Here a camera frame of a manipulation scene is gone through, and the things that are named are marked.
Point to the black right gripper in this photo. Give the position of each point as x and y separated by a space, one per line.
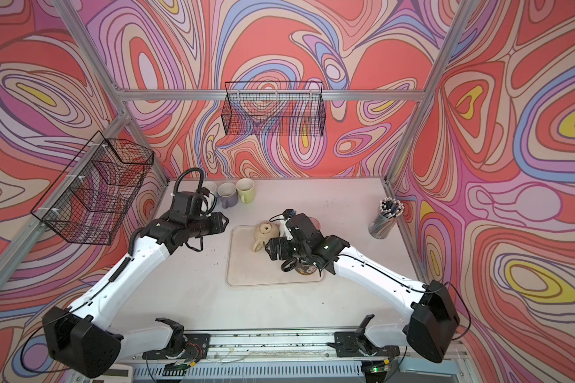
282 242

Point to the light blue ceramic mug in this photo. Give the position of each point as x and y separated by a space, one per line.
211 187

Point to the cream speckled round mug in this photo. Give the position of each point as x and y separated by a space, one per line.
262 235

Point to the purple ceramic mug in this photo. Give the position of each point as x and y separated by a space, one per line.
228 195

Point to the beige rectangular tray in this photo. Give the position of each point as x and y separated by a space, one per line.
255 269

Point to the light green ceramic mug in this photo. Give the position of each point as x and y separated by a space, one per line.
246 190

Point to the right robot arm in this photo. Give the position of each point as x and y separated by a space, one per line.
428 319

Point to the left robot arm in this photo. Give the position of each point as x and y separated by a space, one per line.
81 338

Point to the pink ceramic mug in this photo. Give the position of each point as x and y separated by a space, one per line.
315 223

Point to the black patterned mug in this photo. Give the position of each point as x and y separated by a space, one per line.
298 266

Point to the metal cup of pens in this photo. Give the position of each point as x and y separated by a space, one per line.
390 209

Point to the white calculator device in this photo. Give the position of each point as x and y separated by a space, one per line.
116 374

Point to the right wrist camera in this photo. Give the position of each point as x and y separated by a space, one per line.
285 217

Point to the black wire basket left wall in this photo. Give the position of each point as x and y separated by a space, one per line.
93 200

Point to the black wire basket wall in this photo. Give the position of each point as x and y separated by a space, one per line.
274 108
93 200

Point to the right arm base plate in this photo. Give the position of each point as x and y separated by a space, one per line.
351 344

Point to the black wire basket back wall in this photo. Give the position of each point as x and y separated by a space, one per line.
274 108

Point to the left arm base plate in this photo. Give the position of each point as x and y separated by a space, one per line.
194 348

